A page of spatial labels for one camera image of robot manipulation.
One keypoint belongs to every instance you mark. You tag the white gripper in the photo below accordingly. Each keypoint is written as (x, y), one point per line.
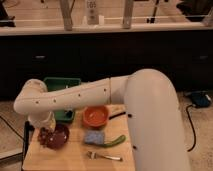
(44, 120)

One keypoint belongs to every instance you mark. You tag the dark red grapes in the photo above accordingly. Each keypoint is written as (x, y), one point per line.
(43, 136)

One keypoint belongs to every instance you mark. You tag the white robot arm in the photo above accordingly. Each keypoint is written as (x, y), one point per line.
(153, 114)

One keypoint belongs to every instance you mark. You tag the purple bowl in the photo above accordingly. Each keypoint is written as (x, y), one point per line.
(58, 137)

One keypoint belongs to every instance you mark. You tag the blue sponge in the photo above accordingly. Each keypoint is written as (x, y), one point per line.
(94, 137)

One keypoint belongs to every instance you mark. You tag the silver fork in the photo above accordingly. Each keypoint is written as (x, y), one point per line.
(95, 155)

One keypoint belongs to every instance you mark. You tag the green chili pepper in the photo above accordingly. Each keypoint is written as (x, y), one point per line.
(115, 142)

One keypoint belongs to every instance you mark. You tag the dark cabinet counter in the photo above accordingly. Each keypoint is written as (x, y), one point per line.
(184, 55)

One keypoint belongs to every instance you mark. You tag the dark blue floor object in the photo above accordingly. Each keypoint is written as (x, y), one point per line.
(200, 99)

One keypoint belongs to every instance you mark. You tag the orange pan with black handle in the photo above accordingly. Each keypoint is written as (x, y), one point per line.
(96, 117)

